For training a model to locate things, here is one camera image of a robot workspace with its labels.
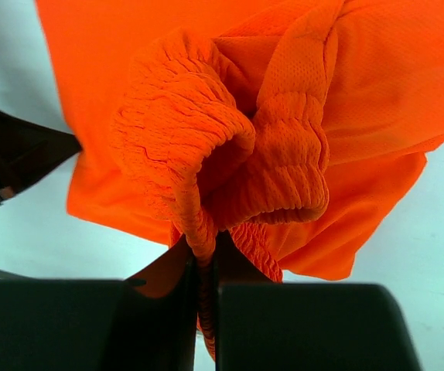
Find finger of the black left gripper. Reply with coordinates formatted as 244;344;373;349
0;111;81;205

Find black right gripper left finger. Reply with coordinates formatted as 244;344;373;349
0;239;196;370

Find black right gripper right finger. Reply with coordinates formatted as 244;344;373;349
213;232;422;371

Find orange mesh shorts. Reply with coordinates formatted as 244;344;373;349
34;0;444;362

